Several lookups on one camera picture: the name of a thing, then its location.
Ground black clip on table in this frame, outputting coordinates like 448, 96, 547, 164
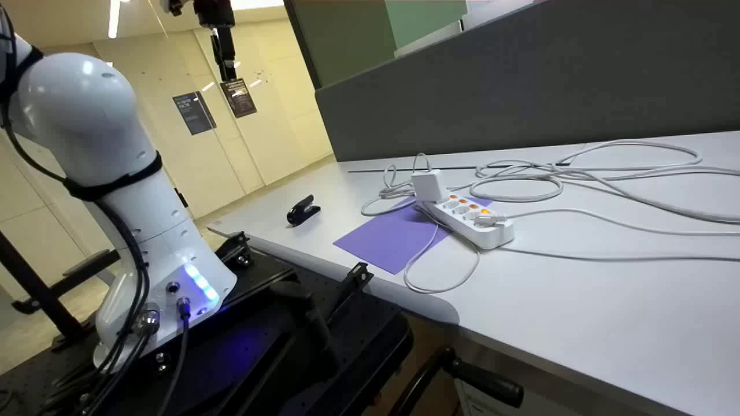
288, 193, 320, 226

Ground purple paper sheet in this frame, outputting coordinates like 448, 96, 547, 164
334, 193, 496, 278

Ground dark wall poster left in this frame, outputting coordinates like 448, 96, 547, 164
174, 93, 215, 137

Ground grey partition panel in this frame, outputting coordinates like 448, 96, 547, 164
317, 0, 740, 159

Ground white power adapter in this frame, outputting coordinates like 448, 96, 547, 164
413, 170, 447, 203

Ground dark wall poster right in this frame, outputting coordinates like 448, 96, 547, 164
222, 79, 258, 117

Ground thin white adapter cable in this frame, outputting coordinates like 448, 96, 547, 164
358, 151, 481, 296

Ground black metal stand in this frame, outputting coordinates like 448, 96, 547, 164
0, 233, 121, 352

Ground dark wall poster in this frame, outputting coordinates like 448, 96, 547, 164
222, 79, 258, 117
174, 93, 215, 137

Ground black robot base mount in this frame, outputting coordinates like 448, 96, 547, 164
2, 233, 413, 416

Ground long white power cable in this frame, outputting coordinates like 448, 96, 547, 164
467, 139, 740, 263

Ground white power strip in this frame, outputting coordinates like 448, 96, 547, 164
421, 193, 513, 252

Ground black clamp handle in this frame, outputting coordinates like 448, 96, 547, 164
394, 347, 528, 416

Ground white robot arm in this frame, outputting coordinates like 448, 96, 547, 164
2, 33, 236, 369

